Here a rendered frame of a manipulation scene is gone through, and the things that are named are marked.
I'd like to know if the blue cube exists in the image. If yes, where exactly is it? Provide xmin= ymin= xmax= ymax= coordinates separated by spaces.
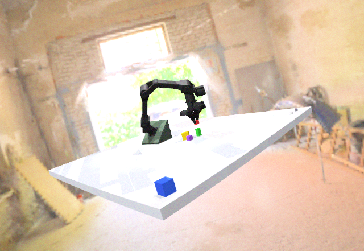
xmin=154 ymin=176 xmax=177 ymax=197

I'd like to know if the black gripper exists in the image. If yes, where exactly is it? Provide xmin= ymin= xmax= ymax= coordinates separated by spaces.
xmin=180 ymin=98 xmax=202 ymax=124

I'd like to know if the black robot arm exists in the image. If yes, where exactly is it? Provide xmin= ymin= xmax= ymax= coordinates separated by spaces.
xmin=140 ymin=79 xmax=206 ymax=136

